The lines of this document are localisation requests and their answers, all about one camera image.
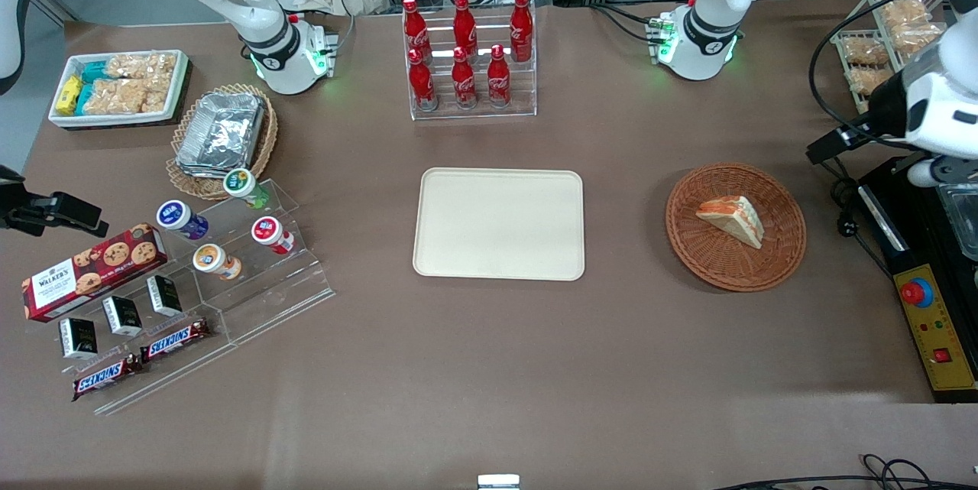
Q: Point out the black control box yellow panel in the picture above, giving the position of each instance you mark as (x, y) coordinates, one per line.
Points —
(936, 337)

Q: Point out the red cola bottle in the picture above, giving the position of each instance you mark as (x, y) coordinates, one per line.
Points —
(416, 27)
(521, 27)
(498, 81)
(464, 81)
(464, 25)
(422, 85)

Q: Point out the red tartan cookie box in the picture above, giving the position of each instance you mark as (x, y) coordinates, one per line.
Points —
(92, 272)

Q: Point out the orange lid gum bottle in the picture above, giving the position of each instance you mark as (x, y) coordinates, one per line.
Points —
(211, 259)

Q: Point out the bag of fried snacks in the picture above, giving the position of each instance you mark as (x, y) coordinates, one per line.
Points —
(905, 12)
(865, 51)
(869, 80)
(917, 37)

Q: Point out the yellow snack pack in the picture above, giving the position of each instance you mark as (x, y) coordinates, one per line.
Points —
(69, 95)

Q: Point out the clear bag of rice crackers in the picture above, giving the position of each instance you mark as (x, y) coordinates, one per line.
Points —
(141, 66)
(114, 96)

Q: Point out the cream plastic tray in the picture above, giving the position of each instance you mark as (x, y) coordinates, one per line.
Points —
(498, 224)

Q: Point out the teal snack pack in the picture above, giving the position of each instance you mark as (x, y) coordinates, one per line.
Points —
(85, 98)
(95, 71)

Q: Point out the red lid gum bottle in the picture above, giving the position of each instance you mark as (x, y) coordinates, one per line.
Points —
(269, 232)

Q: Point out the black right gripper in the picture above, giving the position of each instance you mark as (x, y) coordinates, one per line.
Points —
(17, 209)

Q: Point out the round brown wicker basket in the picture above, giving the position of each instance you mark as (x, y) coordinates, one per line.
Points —
(710, 253)

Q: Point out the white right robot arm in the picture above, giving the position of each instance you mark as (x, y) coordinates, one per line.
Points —
(260, 8)

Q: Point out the Snickers chocolate bar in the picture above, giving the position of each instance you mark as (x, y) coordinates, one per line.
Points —
(107, 378)
(174, 340)

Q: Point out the small black box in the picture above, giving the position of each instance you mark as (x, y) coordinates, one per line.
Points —
(122, 316)
(78, 339)
(164, 295)

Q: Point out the triangle sandwich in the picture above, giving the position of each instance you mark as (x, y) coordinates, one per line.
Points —
(733, 219)

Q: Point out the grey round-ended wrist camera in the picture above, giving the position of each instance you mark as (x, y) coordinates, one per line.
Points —
(928, 172)

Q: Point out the oval tan wicker basket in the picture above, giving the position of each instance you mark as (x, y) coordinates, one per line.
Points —
(263, 146)

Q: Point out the clear plastic container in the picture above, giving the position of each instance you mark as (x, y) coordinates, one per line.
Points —
(963, 222)

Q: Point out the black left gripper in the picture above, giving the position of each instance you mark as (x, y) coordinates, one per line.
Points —
(885, 109)

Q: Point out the clear acrylic bottle rack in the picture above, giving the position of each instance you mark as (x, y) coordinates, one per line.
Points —
(474, 114)

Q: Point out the clear acrylic stepped stand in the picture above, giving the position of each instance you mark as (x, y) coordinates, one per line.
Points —
(275, 299)

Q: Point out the stack of foil trays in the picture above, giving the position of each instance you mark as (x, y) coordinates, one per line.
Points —
(221, 132)

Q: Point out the blue lid gum bottle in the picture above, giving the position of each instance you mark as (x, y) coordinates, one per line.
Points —
(177, 217)

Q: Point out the white rectangular snack bin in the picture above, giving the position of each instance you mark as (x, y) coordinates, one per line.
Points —
(179, 85)

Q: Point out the green lid gum bottle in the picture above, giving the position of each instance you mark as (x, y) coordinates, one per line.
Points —
(241, 184)

